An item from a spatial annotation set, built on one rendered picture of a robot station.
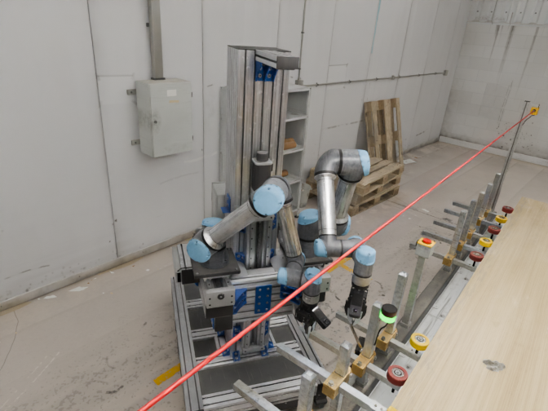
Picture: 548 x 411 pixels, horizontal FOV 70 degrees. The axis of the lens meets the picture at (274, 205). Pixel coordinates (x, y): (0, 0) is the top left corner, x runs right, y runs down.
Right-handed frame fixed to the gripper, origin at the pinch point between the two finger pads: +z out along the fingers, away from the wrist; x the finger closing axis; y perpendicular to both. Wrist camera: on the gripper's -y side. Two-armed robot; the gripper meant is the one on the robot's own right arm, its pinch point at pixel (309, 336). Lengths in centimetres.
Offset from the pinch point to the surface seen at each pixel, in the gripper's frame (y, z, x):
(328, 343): -10.5, -3.4, 1.3
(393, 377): -41.5, -7.9, 3.8
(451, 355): -55, -7, -25
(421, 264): -27, -27, -53
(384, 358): -28.7, 12.6, -24.8
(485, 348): -66, -7, -40
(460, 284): -37, 21, -131
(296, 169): 179, 23, -240
